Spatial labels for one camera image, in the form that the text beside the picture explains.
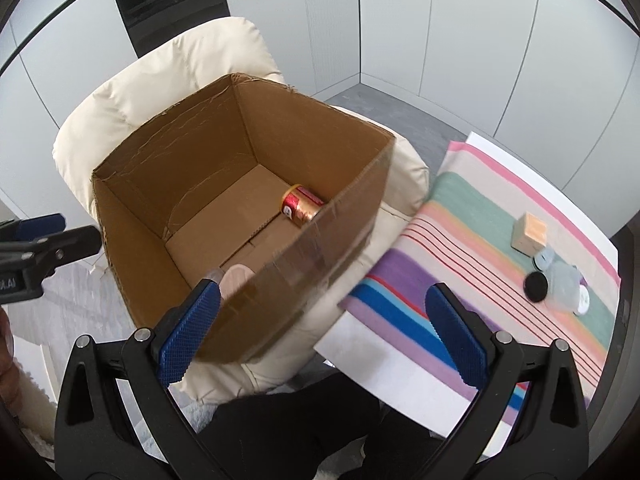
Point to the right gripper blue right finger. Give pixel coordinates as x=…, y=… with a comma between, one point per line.
x=462, y=332

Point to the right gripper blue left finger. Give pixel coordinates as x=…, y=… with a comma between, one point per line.
x=182, y=330

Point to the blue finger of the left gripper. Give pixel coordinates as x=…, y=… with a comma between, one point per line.
x=33, y=228
x=50, y=252

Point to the beige makeup sponge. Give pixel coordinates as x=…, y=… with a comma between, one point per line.
x=234, y=279

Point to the red gold tin can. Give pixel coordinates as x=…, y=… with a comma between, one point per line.
x=300, y=205

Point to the grey fleece blanket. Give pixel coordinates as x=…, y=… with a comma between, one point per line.
x=75, y=301

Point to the black round puff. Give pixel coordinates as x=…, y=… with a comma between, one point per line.
x=536, y=287

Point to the striped colourful cloth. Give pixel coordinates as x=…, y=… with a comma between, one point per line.
x=461, y=236

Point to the translucent square container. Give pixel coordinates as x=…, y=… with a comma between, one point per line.
x=564, y=283

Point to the light blue round case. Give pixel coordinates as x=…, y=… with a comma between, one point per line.
x=543, y=259

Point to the orange beige cube box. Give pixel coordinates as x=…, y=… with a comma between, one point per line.
x=529, y=235

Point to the white round compact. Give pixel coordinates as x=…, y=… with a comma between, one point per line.
x=583, y=303

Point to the brown cardboard box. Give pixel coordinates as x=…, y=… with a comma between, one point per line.
x=199, y=188

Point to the cream padded chair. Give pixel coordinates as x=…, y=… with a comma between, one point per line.
x=166, y=76

